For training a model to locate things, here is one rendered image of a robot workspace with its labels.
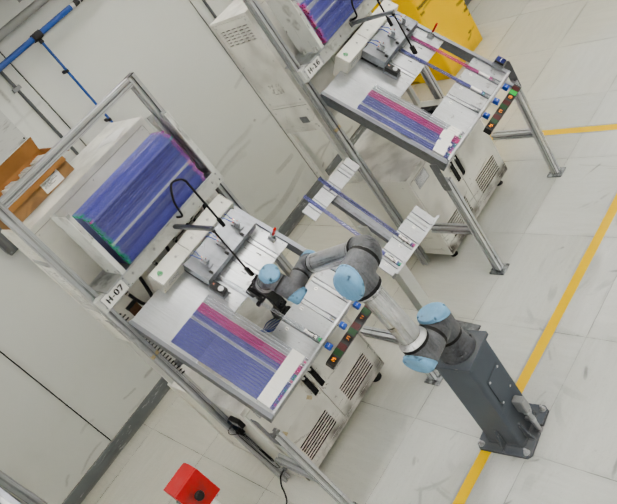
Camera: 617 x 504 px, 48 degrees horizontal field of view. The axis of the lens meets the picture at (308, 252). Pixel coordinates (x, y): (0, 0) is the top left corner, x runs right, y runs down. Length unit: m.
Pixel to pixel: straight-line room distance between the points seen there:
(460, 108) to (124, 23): 2.18
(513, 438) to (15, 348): 2.77
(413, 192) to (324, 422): 1.25
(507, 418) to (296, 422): 0.96
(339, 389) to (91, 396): 1.76
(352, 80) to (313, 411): 1.63
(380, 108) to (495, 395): 1.49
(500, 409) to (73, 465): 2.75
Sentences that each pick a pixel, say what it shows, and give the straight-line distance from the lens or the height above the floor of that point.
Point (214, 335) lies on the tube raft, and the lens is 2.89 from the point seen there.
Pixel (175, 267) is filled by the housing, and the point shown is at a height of 1.23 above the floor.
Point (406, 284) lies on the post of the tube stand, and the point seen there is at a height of 0.47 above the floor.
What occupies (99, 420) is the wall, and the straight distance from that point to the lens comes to 4.64.
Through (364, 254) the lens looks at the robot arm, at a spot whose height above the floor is 1.17.
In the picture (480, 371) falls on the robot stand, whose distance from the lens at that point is 2.73.
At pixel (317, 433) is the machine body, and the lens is 3.39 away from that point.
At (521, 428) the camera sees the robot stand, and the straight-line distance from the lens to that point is 3.01.
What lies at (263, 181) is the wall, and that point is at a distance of 5.07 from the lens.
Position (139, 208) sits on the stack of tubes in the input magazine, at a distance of 2.87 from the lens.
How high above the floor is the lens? 2.43
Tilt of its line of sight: 30 degrees down
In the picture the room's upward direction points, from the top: 38 degrees counter-clockwise
